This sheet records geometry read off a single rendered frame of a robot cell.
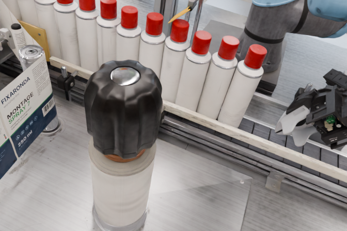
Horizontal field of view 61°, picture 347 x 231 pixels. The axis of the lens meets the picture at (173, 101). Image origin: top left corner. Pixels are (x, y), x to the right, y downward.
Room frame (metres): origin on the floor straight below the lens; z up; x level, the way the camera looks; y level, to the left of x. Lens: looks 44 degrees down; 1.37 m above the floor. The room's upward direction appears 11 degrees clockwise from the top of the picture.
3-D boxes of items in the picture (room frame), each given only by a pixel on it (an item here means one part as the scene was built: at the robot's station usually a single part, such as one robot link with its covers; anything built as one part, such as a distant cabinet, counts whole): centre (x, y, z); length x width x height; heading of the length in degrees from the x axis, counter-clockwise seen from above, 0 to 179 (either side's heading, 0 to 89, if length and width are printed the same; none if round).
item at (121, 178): (0.22, 0.05, 1.03); 0.09 x 0.09 x 0.30
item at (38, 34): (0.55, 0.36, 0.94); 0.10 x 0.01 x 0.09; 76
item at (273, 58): (0.78, -0.22, 0.91); 0.15 x 0.15 x 0.10
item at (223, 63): (0.48, -0.08, 0.98); 0.05 x 0.05 x 0.20
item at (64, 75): (0.48, 0.24, 0.89); 0.06 x 0.03 x 0.12; 166
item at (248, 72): (0.46, -0.13, 0.98); 0.05 x 0.05 x 0.20
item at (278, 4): (0.79, -0.22, 1.03); 0.13 x 0.12 x 0.14; 93
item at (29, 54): (0.36, 0.24, 0.97); 0.05 x 0.05 x 0.19
